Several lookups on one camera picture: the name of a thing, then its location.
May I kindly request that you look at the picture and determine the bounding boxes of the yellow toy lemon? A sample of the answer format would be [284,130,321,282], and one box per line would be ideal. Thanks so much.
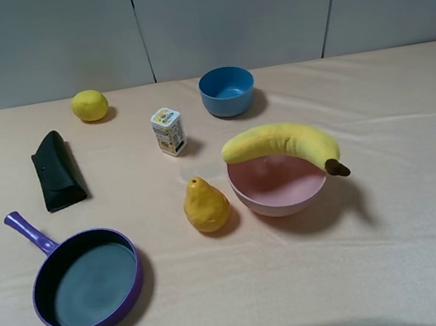
[70,90,109,123]

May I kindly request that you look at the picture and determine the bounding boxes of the purple frying pan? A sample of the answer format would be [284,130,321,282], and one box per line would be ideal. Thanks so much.
[3,211,144,326]

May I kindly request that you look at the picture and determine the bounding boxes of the small white printed carton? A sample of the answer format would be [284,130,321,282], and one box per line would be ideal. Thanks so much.
[150,107,187,157]

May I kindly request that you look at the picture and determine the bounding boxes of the yellow toy pear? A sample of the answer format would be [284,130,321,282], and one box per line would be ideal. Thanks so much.
[183,177,231,234]

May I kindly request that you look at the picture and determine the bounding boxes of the peach tablecloth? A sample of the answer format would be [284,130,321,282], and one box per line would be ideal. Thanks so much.
[0,42,436,326]

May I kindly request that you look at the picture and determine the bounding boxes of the black folded glasses case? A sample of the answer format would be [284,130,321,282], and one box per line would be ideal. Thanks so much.
[31,130,88,213]

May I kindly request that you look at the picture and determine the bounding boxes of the pink plastic bowl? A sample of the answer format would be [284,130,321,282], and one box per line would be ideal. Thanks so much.
[226,154,327,217]

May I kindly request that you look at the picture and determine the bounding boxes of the blue plastic bowl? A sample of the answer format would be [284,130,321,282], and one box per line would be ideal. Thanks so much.
[198,66,254,118]

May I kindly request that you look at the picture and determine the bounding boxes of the yellow plush banana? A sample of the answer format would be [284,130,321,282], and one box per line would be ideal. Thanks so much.
[221,122,351,177]

